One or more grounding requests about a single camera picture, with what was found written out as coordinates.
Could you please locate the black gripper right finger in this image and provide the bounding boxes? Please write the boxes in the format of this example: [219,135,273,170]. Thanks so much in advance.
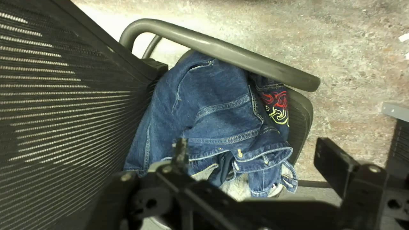
[313,136,409,230]

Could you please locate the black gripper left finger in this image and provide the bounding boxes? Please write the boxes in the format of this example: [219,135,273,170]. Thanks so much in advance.
[120,136,240,230]

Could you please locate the blue denim jeans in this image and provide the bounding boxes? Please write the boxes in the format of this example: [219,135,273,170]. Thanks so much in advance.
[122,50,299,202]

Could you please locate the black mesh office chair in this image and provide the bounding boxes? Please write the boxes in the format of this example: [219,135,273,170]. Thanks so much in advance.
[0,0,322,230]

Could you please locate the grey metal bar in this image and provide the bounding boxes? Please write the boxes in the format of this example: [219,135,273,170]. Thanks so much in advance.
[379,101,409,125]

